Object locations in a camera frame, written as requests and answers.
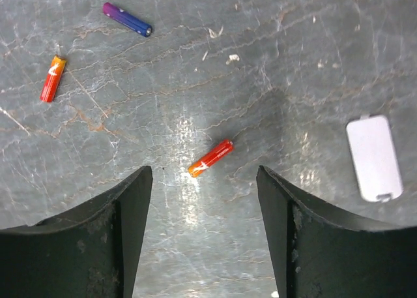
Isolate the orange red battery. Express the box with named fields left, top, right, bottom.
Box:
left=188, top=140, right=234, bottom=177

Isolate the white remote battery cover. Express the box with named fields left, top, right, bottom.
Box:
left=346, top=115, right=403, bottom=203

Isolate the red battery near centre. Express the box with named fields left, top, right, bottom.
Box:
left=40, top=55, right=66, bottom=103

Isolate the purple battery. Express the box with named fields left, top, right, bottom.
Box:
left=102, top=2, right=153, bottom=37

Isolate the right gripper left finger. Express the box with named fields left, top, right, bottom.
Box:
left=1, top=166, right=152, bottom=297

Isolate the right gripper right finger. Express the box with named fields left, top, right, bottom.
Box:
left=256, top=166, right=416, bottom=297

